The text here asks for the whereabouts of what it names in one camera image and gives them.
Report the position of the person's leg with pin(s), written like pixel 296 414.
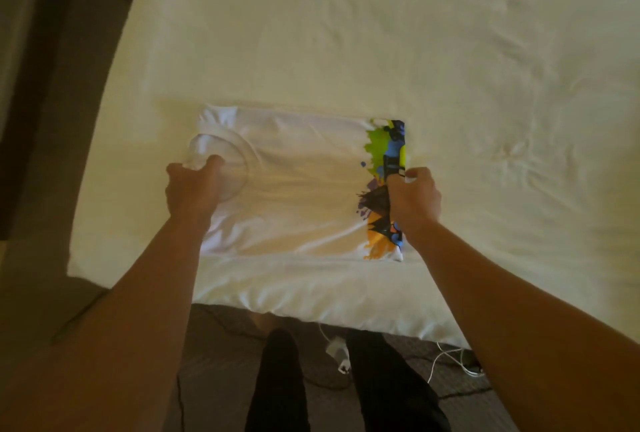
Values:
pixel 395 392
pixel 278 387

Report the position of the person's right hand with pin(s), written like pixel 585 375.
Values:
pixel 414 203

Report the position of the white bed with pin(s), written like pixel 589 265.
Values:
pixel 480 47

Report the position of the person's left leg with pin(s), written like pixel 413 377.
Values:
pixel 278 387

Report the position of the white power strip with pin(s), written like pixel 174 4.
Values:
pixel 339 353

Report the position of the person's right forearm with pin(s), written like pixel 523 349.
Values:
pixel 540 337

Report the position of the person's left hand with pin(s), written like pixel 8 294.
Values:
pixel 193 193

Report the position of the person's right leg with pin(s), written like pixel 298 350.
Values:
pixel 395 392

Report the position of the person's left forearm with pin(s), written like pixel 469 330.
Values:
pixel 110 337

